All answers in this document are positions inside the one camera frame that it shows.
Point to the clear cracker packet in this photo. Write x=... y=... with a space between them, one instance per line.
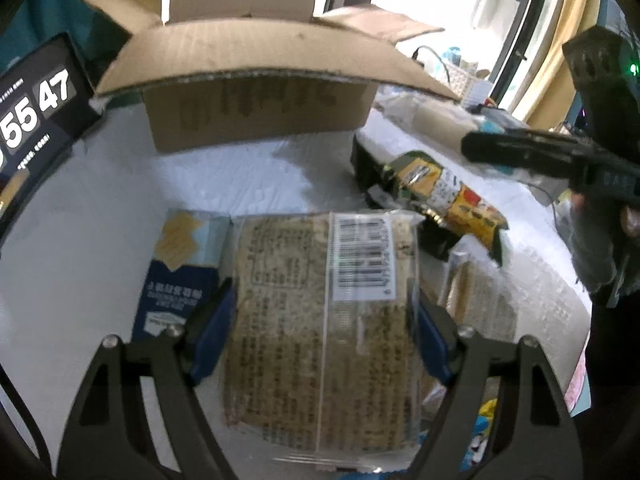
x=480 y=295
x=310 y=310

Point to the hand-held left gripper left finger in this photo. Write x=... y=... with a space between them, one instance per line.
x=210 y=340

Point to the black snack packet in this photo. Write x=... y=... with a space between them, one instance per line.
x=365 y=165

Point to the person's right hand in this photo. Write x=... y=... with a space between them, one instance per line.
x=595 y=250

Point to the teal curtain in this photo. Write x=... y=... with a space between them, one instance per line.
x=60 y=10

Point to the white basket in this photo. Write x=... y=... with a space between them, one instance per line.
x=462 y=80

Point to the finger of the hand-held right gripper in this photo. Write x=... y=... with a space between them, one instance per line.
x=520 y=152

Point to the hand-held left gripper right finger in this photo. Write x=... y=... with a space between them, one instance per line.
x=432 y=345

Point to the blue cracker box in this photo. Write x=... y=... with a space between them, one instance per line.
x=175 y=280

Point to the yellow green snack bag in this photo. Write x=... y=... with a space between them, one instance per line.
x=450 y=195

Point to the tablet with clock display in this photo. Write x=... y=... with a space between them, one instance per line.
x=35 y=110

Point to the brown cardboard box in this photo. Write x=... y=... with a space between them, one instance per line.
x=260 y=110

